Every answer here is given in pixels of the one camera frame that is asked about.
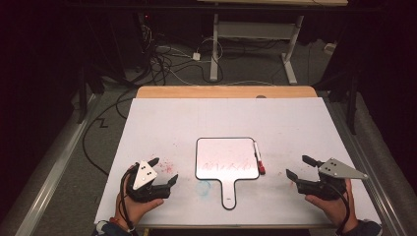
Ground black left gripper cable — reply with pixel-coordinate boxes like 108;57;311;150
119;169;138;234

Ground tangle of floor cables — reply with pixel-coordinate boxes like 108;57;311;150
139;24;225;87

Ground person's right hand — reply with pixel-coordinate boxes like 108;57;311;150
304;178;361;235

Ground small whiteboard with handle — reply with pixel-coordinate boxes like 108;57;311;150
194;136;262;211

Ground white desk frame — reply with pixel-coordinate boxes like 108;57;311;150
196;0;349;86

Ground long black floor cable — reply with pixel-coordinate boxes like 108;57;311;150
81;88;140;177

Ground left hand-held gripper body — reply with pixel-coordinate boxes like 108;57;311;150
126;159;172;204

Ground white power strip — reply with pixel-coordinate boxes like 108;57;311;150
324;41;338;56

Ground large white table sheet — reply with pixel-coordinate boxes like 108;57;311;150
93;96;384;228

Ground person's left hand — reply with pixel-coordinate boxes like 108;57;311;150
114;164;165;231

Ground black metal stand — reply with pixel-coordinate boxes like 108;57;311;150
76;62;107;125

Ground red whiteboard marker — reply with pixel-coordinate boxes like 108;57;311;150
252;140;267;176

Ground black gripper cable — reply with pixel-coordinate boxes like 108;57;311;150
323;181;352;236
119;169;138;234

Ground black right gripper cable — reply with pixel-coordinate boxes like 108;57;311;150
323;181;352;236

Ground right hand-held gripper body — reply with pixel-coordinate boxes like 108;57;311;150
296;157;369;201

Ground wooden table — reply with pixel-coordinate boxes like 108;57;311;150
135;85;319;99

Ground metal floor rail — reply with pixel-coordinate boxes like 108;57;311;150
323;94;412;236
14;93;101;236

